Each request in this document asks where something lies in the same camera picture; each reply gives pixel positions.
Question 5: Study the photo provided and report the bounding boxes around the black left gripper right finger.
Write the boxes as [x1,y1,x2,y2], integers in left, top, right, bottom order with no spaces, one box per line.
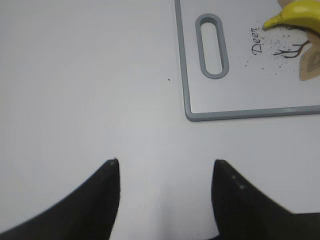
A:
[211,159,320,240]

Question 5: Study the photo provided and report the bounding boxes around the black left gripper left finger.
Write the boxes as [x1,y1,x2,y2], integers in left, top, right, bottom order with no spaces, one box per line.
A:
[0,158,121,240]

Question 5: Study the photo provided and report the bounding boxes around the yellow plastic banana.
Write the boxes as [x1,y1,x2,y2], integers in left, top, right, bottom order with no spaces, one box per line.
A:
[263,0,320,33]

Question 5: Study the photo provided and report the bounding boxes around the white grey-rimmed cutting board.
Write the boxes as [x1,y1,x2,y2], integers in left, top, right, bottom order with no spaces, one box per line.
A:
[174,0,320,122]

